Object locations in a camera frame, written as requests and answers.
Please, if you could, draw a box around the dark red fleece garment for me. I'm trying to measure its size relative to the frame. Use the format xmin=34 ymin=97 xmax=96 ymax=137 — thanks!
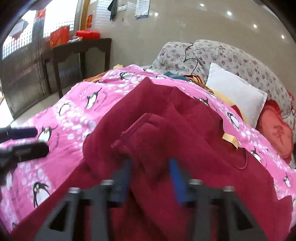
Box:
xmin=12 ymin=79 xmax=292 ymax=240

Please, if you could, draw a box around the pink penguin blanket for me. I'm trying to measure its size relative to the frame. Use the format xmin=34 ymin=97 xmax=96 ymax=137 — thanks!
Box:
xmin=1 ymin=65 xmax=295 ymax=232

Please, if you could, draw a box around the dark wooden side table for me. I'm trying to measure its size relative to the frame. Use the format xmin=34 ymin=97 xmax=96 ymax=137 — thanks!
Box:
xmin=41 ymin=38 xmax=112 ymax=98

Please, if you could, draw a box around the red embroidered cushion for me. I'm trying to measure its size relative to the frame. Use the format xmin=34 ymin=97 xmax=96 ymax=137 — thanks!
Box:
xmin=256 ymin=99 xmax=293 ymax=164

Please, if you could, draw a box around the orange patterned cloth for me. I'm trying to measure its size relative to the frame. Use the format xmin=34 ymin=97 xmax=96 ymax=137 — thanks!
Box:
xmin=83 ymin=64 xmax=124 ymax=83

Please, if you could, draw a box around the white square pillow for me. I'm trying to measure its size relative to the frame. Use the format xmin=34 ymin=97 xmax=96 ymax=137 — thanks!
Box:
xmin=206 ymin=63 xmax=267 ymax=128

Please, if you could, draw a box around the red gift bag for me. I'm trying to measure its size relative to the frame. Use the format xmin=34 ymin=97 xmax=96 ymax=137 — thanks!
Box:
xmin=50 ymin=26 xmax=70 ymax=48

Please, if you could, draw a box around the red box on table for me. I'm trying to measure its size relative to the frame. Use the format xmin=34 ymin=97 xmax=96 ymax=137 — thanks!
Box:
xmin=75 ymin=30 xmax=100 ymax=40

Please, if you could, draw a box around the teal cloth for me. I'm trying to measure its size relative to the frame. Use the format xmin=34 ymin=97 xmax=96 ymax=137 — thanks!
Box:
xmin=164 ymin=72 xmax=190 ymax=82

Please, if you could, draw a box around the floral grey quilt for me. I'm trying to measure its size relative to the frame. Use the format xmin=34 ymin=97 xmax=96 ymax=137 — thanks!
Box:
xmin=150 ymin=40 xmax=295 ymax=128

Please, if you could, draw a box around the dark hanging cloth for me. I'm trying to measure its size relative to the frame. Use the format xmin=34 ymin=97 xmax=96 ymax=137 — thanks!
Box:
xmin=107 ymin=0 xmax=118 ymax=21

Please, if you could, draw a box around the black cable on quilt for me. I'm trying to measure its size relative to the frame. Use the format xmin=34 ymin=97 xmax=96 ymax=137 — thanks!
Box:
xmin=182 ymin=42 xmax=200 ymax=75

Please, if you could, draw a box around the wall calendar poster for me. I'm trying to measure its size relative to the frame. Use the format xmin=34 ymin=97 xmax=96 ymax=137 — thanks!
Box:
xmin=135 ymin=0 xmax=150 ymax=19

